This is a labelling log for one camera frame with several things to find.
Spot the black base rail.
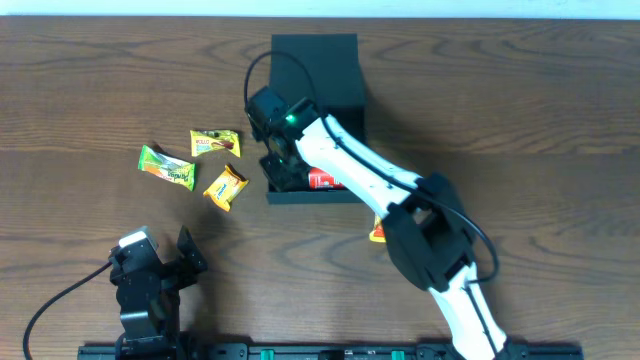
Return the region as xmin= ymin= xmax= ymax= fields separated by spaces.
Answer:
xmin=77 ymin=341 xmax=585 ymax=360

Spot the green Pandan snack packet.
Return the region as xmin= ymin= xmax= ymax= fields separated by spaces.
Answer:
xmin=138 ymin=145 xmax=196 ymax=191

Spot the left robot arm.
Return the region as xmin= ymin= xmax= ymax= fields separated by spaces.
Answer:
xmin=109 ymin=226 xmax=208 ymax=359

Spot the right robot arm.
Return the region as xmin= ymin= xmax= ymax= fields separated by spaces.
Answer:
xmin=245 ymin=98 xmax=508 ymax=359

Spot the dark green open box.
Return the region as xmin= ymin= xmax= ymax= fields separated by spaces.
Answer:
xmin=265 ymin=33 xmax=372 ymax=205

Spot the red Pringles can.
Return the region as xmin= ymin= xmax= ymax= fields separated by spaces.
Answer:
xmin=308 ymin=167 xmax=345 ymax=190

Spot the yellow Apollo cake packet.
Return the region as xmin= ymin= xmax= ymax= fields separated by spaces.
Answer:
xmin=190 ymin=130 xmax=241 ymax=158

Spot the orange Le-mond biscuit packet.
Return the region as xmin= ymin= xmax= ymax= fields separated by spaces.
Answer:
xmin=203 ymin=164 xmax=249 ymax=212

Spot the yellow orange snack packet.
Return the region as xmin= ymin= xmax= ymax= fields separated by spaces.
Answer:
xmin=369 ymin=215 xmax=386 ymax=243

